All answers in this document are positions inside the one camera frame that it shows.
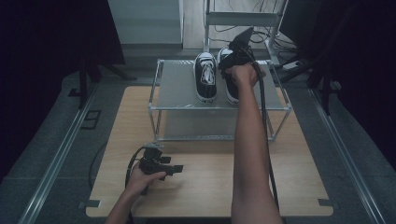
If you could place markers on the white power strip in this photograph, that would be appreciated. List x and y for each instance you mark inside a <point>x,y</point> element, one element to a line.
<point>291,65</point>

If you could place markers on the dark curtain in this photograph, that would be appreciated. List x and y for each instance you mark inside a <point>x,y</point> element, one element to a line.
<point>46,62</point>
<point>367,62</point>

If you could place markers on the grey two-tier shoe rack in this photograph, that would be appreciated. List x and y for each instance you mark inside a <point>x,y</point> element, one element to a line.
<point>180,87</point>

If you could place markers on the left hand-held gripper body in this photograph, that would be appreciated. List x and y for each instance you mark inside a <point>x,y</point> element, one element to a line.
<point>152,165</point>

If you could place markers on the black tripod stand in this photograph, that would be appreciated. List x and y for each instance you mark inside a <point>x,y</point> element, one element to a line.
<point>325,90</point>
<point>83,84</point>

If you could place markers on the person's right hand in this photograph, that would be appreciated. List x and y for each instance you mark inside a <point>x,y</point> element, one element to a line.
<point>246,74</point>

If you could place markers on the small black floor plate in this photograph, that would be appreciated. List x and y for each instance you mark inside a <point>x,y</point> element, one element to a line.
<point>74,92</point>

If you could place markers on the person's left hand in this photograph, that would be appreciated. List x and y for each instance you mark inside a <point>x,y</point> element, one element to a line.
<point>140,183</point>

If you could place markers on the white metal stand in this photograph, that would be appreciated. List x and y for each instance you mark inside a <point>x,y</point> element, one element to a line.
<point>241,18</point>

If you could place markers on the black canvas sneaker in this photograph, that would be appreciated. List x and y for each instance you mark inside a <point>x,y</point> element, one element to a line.
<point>231,91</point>
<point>205,88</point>

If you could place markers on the black floor frame plate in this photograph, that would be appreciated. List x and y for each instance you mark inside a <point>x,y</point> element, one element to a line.
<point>83,126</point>

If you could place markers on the white cabinet panel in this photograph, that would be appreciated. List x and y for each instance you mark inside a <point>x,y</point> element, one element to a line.
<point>144,21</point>

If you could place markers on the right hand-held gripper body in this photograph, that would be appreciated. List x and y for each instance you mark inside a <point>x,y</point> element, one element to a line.
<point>241,49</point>

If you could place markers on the grey metal floor rail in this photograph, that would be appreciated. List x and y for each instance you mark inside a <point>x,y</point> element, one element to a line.
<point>345,155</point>
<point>56,161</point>

